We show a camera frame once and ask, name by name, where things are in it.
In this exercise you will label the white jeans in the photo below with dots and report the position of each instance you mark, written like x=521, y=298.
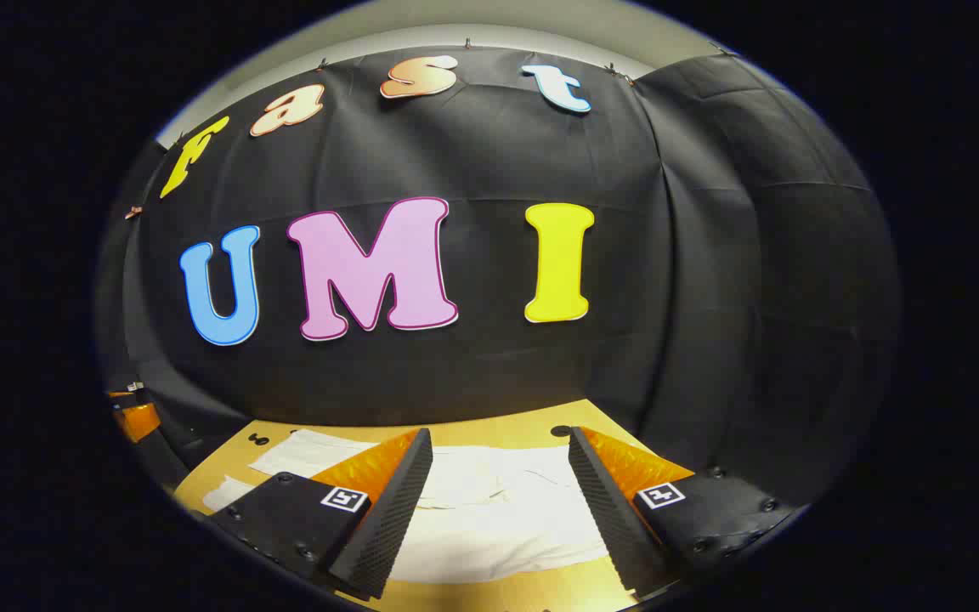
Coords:
x=498, y=510

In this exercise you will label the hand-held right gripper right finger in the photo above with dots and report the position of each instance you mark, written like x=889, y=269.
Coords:
x=604, y=510

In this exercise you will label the black backdrop cloth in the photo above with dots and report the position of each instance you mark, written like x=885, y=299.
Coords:
x=710, y=297

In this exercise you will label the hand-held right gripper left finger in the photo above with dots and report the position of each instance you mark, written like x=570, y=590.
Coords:
x=387, y=518

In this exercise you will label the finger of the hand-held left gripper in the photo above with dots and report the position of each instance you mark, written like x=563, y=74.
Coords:
x=134, y=416

